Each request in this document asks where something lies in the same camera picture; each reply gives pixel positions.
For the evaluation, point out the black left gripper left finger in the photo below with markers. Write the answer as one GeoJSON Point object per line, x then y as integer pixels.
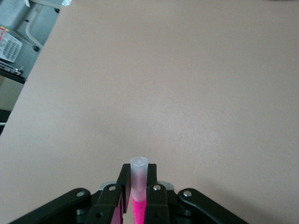
{"type": "Point", "coordinates": [70, 207]}

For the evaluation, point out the dark side table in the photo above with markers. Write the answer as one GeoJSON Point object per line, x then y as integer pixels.
{"type": "Point", "coordinates": [10, 74]}

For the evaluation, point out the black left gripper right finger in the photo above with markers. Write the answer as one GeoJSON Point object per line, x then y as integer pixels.
{"type": "Point", "coordinates": [187, 207]}

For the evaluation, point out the pink marker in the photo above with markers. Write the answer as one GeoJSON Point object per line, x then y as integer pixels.
{"type": "Point", "coordinates": [139, 177]}

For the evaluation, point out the white ventilated box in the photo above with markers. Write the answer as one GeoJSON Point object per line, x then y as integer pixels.
{"type": "Point", "coordinates": [9, 46]}

